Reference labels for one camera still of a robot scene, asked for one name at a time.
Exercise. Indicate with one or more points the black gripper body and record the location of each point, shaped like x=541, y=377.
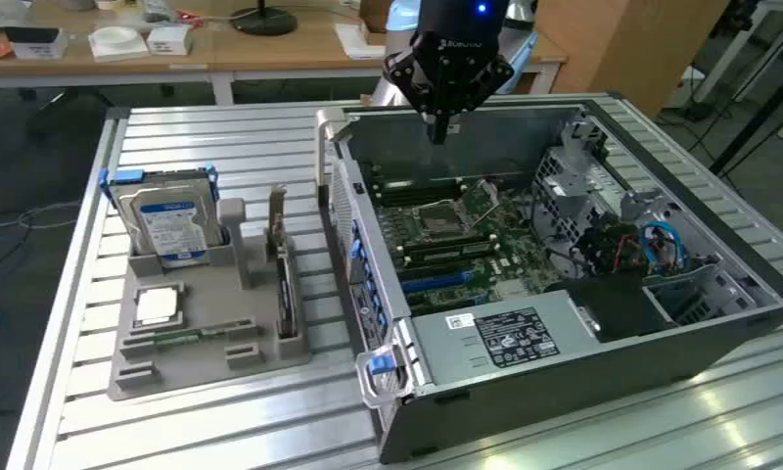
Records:
x=460, y=59

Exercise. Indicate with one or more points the black graphics card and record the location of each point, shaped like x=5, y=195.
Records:
x=285, y=294

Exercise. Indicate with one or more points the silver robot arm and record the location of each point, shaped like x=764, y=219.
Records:
x=392, y=90

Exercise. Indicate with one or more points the white paper stack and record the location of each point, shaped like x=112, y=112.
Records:
x=359, y=44

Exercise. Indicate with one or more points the brown cardboard box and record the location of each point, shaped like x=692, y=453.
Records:
x=372, y=14

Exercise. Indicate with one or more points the wooden cabinet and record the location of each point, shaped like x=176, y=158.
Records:
x=627, y=49

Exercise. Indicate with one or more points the wooden desk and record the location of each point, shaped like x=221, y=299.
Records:
x=268, y=49

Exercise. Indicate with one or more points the black lamp base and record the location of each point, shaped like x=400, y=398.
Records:
x=264, y=23

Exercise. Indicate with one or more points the open socket cover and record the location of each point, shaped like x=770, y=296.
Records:
x=481, y=203

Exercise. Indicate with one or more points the silver metal drive cage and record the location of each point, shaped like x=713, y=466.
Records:
x=565, y=196

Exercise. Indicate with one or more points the CPU socket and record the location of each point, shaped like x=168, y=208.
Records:
x=439, y=219

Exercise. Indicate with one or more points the white box with label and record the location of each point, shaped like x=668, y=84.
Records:
x=169, y=40

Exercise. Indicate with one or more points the green motherboard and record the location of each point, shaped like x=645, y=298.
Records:
x=496, y=254

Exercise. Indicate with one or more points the black tripod stand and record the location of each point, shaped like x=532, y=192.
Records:
x=757, y=103

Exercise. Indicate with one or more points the blue expansion slot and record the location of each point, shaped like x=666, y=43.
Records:
x=431, y=283

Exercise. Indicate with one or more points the white square round-hollow box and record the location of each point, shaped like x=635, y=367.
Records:
x=119, y=46

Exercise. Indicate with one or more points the hard disk in blue caddy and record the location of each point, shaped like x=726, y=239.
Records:
x=169, y=225

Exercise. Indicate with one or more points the black office chair base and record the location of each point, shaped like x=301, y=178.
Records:
x=59, y=98

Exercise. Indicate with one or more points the grey parts rack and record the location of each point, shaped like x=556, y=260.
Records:
x=221, y=303

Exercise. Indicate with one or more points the white box black top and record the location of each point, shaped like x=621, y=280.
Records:
x=37, y=44

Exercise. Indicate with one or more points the grey power supply unit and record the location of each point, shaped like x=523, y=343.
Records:
x=444, y=352

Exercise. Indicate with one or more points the blue case latch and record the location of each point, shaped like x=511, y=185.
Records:
x=380, y=365

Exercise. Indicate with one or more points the silver CPU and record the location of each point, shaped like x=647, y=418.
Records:
x=157, y=306

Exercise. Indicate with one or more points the orange flat box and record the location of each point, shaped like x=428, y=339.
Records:
x=1, y=49

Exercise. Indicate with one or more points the green RAM stick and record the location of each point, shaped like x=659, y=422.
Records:
x=183, y=335

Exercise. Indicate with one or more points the black open PC case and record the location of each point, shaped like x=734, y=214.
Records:
x=561, y=391

